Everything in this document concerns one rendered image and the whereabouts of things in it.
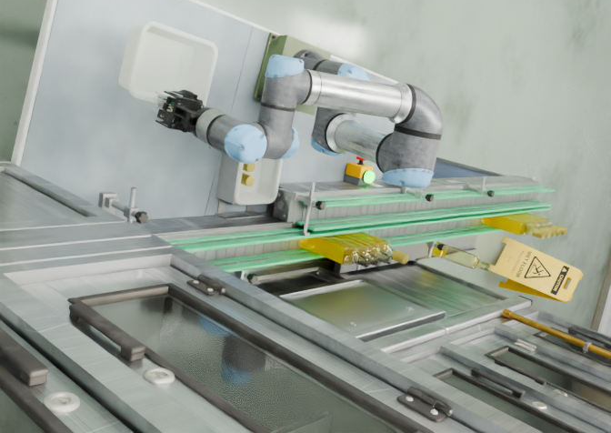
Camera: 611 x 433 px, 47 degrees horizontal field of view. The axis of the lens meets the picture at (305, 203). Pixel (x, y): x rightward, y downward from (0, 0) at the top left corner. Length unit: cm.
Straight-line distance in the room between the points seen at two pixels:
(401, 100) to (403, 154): 13
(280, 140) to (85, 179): 61
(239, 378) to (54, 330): 23
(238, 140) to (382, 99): 38
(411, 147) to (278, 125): 36
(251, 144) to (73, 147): 60
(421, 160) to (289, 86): 40
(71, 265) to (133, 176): 88
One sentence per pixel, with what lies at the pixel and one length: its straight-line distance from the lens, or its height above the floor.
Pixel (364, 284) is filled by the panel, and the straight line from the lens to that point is 239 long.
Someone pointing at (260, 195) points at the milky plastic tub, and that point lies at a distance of 224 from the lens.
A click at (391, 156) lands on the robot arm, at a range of 173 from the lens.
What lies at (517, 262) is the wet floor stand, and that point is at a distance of 555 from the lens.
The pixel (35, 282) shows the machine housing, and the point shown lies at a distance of 111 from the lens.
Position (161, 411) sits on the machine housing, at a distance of 75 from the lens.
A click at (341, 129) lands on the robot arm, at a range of 199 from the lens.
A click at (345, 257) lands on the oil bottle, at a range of 219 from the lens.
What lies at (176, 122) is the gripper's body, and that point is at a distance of 157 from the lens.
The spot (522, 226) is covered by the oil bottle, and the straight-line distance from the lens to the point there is 320.
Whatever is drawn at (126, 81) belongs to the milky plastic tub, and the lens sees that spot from 166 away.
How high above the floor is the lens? 235
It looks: 40 degrees down
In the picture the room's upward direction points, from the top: 110 degrees clockwise
